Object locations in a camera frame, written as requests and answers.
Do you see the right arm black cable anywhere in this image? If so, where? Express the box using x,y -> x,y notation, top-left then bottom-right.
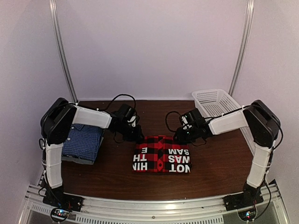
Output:
165,105 -> 284,220

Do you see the left aluminium corner post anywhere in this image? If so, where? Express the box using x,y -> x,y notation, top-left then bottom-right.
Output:
49,0 -> 78,103

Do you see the grey folded shirt underneath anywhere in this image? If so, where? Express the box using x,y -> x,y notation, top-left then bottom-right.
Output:
62,136 -> 104,165

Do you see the right circuit board with LEDs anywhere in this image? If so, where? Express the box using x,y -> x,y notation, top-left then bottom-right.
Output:
238,208 -> 256,222

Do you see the front aluminium frame rail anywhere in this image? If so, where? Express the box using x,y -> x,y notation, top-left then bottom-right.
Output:
17,184 -> 291,224

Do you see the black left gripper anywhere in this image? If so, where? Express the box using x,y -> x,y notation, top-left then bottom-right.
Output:
115,121 -> 144,141

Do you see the blue checked folded shirt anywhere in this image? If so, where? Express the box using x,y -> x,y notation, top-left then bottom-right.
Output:
62,124 -> 104,162

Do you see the white plastic basket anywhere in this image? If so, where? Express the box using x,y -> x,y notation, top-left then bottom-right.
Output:
192,89 -> 241,117

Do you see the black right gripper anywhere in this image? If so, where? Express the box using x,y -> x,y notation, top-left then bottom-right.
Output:
174,125 -> 199,143

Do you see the left circuit board with LEDs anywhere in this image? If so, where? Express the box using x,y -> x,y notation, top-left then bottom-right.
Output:
50,208 -> 70,222

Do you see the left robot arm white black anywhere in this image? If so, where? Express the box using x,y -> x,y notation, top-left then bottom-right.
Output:
39,98 -> 144,207

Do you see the aluminium corner post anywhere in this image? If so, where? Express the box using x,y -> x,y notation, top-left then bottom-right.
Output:
228,0 -> 255,96
49,0 -> 78,103

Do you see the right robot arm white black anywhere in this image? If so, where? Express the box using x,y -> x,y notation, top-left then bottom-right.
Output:
173,100 -> 282,206

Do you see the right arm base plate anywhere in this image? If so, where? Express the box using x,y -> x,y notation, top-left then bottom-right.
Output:
223,191 -> 264,211

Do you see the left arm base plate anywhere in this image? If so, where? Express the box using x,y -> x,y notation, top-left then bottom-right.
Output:
43,192 -> 84,212

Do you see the circuit board with leds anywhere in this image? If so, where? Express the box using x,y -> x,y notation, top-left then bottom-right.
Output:
50,208 -> 70,222
238,208 -> 256,222

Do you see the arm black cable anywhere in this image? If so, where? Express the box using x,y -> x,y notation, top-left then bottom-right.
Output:
38,94 -> 138,187
165,105 -> 284,220

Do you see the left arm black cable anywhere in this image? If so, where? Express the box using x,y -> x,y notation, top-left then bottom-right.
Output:
38,94 -> 138,187

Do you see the right aluminium corner post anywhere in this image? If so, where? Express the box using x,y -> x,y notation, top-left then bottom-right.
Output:
228,0 -> 255,96

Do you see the red black plaid shirt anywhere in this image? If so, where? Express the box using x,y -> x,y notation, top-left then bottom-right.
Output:
132,135 -> 192,174

